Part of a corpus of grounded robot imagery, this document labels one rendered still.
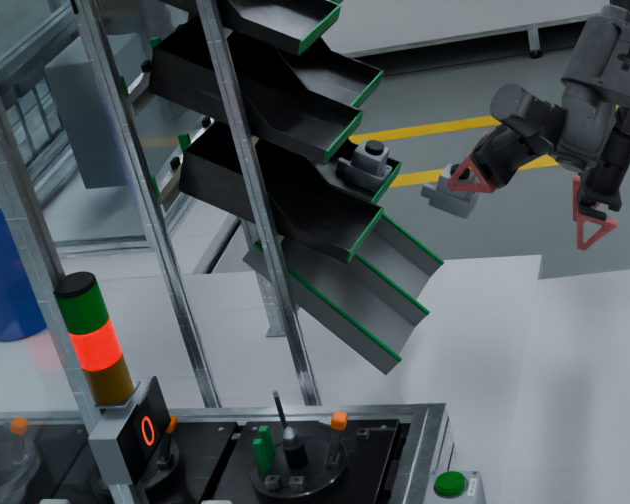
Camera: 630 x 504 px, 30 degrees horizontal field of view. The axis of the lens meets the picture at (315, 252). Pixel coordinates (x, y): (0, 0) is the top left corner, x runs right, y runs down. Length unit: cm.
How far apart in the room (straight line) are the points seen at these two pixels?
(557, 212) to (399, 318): 238
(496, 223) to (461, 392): 230
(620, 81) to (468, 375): 83
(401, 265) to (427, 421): 34
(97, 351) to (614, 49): 66
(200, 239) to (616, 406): 110
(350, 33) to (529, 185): 149
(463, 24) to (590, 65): 423
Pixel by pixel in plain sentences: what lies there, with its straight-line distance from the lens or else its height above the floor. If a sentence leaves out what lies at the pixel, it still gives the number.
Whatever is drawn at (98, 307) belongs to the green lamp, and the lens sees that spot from 135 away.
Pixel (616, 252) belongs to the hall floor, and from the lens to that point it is 395.
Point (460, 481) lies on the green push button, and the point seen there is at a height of 97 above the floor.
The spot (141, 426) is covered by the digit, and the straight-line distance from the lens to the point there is 143.
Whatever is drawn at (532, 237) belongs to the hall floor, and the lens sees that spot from 409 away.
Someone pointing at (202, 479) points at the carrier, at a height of 97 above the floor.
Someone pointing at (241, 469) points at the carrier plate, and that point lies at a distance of 172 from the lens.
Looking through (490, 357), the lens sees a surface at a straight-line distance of 202.
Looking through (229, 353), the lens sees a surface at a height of 86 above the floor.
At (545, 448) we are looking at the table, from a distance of 182.
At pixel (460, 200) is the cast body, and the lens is 182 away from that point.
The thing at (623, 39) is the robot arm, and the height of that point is 155.
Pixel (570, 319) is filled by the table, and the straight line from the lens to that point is 209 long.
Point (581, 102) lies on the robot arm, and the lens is 130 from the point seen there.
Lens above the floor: 201
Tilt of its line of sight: 28 degrees down
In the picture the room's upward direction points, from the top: 14 degrees counter-clockwise
